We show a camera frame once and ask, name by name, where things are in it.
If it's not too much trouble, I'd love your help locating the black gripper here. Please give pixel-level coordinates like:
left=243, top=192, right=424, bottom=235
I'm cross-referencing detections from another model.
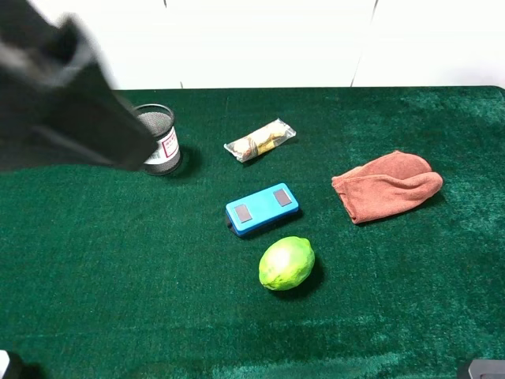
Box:
left=1, top=1, right=158, bottom=171

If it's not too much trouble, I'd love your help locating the green lime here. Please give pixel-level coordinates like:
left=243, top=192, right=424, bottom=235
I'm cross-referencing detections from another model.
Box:
left=259, top=236, right=315, bottom=291

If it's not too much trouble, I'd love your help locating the grey object bottom right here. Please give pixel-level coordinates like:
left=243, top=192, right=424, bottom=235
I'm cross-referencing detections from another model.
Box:
left=457, top=359, right=505, bottom=379

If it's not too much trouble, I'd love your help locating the black mesh pen cup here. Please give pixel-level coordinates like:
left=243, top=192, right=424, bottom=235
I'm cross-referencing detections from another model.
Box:
left=135, top=103, right=181, bottom=176

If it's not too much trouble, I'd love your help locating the wrapped snack packet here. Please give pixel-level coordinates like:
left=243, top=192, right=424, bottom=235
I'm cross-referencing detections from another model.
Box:
left=223, top=118, right=297, bottom=163

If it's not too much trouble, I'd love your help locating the blue whiteboard eraser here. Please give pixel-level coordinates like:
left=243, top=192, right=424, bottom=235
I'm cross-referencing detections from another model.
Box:
left=225, top=182, right=300, bottom=237

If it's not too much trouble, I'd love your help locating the folded orange cloth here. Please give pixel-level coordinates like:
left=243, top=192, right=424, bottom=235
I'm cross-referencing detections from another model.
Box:
left=331, top=151, right=443, bottom=224

